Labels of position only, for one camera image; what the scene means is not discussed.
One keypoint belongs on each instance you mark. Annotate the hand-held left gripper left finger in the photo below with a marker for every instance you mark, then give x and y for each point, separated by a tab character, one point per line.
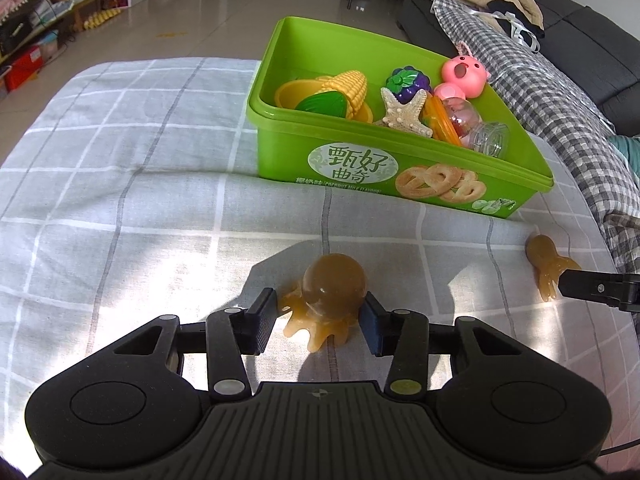
260	322

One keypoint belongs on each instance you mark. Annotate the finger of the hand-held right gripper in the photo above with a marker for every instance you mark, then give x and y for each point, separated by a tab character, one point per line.
600	286

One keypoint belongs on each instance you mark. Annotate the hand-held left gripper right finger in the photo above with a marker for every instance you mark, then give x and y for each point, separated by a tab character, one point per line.
376	325

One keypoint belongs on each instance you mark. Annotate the brown rubber octopus toy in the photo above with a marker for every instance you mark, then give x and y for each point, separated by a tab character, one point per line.
330	280
542	255

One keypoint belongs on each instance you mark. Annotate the green plastic box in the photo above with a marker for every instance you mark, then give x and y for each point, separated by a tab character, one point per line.
350	170

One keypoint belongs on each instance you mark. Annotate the clear plastic jar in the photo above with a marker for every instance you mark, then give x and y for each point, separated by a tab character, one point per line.
492	139

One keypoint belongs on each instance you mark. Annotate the orange plastic bowl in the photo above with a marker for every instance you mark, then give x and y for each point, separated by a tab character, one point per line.
440	122

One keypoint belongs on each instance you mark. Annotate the beige toy starfish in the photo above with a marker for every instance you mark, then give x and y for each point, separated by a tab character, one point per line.
400	112

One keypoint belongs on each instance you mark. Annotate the pink clear capsule ball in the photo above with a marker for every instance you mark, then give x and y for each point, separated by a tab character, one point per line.
462	117

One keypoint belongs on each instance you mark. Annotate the yellow toy scoop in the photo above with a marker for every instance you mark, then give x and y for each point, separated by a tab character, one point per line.
287	92

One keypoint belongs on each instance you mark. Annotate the toy corn cob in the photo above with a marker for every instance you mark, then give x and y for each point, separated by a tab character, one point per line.
350	87

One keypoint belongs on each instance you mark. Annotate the purple toy grapes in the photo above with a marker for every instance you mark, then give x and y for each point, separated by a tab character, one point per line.
407	82

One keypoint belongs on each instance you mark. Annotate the pink pig toy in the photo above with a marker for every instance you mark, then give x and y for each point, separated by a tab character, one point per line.
465	75

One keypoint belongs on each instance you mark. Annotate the teal cloth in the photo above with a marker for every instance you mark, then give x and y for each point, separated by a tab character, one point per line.
629	157

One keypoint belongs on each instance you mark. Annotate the black white gingham blanket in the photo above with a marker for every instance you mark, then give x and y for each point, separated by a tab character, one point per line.
540	95

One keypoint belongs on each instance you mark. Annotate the dark grey sofa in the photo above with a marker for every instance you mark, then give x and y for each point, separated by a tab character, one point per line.
590	35

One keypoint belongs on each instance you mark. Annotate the white ribbon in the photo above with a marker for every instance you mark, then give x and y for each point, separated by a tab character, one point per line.
520	35

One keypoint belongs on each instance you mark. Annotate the black cloth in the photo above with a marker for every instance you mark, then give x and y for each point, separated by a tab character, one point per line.
507	10

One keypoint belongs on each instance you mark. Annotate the row of yellow toys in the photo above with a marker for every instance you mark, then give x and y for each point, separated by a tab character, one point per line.
100	19

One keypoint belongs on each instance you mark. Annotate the red storage box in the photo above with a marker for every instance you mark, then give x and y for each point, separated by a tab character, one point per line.
22	65

